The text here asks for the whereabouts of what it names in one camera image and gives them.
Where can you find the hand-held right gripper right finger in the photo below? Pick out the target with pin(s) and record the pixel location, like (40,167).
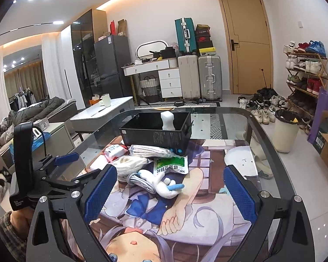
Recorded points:
(239,193)

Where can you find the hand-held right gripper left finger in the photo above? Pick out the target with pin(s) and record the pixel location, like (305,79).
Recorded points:
(101,193)

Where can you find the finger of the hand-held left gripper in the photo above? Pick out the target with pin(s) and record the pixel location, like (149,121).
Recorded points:
(68,157)
(68,182)

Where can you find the white red tissue packet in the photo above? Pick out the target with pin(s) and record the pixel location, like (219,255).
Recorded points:
(114,151)

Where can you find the white plush toy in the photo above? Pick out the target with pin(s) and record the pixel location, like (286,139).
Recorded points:
(165,189)

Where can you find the clear bag of face masks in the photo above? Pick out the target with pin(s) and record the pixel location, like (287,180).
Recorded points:
(150,150)

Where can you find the green medicine packet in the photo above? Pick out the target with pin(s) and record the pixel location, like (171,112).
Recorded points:
(169,165)

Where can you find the black cardboard box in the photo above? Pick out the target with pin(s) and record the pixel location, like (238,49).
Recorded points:
(153,139)

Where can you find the person's left forearm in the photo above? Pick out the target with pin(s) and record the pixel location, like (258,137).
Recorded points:
(8,240)

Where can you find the person's left hand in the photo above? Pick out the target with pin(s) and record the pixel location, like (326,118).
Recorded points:
(17,219)

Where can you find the white side cabinet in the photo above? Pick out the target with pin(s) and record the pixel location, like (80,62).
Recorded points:
(60,136)

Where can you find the blue plastic bag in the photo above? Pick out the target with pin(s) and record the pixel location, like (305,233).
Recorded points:
(39,139)

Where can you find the small white box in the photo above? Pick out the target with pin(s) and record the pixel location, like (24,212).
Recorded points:
(41,123)

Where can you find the anime printed mat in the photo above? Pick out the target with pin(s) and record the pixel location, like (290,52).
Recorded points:
(207,169)

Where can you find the dark green coat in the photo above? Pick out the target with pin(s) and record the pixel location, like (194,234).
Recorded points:
(35,112)

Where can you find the grey sofa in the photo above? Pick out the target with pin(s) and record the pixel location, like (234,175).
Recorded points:
(68,105)

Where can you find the clothes rack with garments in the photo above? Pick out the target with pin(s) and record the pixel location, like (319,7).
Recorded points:
(21,99)

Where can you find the white coffee table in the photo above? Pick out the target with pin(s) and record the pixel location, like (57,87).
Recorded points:
(112,106)

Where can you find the white mug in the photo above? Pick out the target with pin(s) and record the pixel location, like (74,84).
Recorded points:
(106,101)

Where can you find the beige trash bin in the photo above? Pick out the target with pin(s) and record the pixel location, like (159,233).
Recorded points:
(285,136)

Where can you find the white curtain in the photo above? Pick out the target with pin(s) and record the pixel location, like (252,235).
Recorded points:
(53,68)

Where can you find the pile of shoes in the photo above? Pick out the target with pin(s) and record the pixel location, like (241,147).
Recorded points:
(262,106)

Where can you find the dark glass cabinet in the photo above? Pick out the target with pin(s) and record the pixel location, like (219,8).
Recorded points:
(82,60)

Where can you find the dark grey fridge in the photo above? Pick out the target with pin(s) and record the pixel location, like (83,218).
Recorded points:
(109,60)

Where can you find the black umbrella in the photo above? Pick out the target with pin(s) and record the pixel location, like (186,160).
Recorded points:
(267,90)

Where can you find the wicker basket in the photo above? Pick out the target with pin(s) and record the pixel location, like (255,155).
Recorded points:
(149,84)

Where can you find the silver suitcase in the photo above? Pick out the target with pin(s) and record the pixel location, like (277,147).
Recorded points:
(210,79)

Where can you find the purple bag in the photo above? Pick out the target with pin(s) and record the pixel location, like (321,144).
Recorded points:
(324,109)

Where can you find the white vanity desk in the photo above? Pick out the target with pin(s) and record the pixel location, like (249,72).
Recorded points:
(169,80)

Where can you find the beige suitcase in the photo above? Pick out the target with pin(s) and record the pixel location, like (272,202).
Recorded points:
(188,76)

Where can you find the wooden door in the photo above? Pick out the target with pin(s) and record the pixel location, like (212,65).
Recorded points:
(248,60)

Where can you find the oval mirror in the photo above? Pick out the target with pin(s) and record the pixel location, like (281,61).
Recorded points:
(150,47)

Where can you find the open brown cardboard box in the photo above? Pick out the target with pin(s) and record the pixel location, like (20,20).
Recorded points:
(122,28)

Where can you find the black bag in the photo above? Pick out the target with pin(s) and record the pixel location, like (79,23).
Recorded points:
(168,53)

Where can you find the wooden shoe rack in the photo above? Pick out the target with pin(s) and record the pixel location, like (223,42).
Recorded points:
(321,72)

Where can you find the black yellow shoe box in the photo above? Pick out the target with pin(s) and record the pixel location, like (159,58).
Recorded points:
(207,50)

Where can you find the teal suitcase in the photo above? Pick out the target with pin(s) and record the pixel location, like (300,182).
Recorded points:
(184,35)

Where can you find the brown shoe box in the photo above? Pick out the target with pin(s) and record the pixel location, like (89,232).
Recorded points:
(202,27)

